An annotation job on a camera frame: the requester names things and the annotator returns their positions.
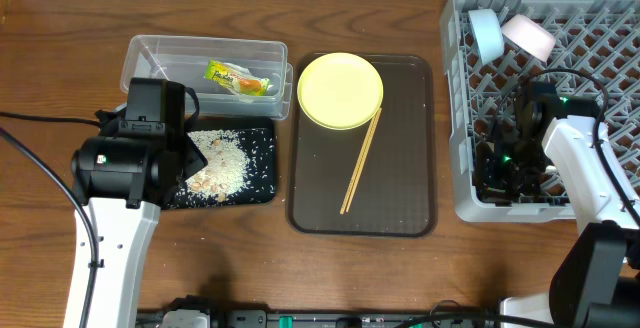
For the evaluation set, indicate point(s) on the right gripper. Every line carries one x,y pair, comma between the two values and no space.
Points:
492,192

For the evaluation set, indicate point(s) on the rice food waste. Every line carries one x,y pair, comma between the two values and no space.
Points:
226,171

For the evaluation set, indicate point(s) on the green snack wrapper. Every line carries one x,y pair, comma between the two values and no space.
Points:
212,72

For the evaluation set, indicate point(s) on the white bowl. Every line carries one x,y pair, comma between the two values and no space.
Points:
529,36

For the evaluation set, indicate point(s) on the wooden chopstick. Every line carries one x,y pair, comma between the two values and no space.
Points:
359,168
365,163

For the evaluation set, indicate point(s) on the light blue bowl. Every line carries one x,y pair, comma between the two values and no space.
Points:
487,34

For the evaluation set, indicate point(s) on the yellow plate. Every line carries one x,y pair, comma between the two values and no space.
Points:
340,91

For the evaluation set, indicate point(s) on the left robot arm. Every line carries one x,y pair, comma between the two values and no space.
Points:
122,177

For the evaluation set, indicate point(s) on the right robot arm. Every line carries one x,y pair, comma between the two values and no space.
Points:
570,135

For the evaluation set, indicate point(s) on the black waste tray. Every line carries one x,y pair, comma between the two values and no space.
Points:
259,142

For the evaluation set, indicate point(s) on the clear plastic waste bin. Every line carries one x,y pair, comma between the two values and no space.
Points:
184,59

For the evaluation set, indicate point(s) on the grey dishwasher rack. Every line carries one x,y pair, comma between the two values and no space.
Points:
597,37

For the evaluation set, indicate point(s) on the brown plastic serving tray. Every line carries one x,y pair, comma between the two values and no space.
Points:
396,195

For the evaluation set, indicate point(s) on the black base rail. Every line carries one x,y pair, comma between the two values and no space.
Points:
253,314

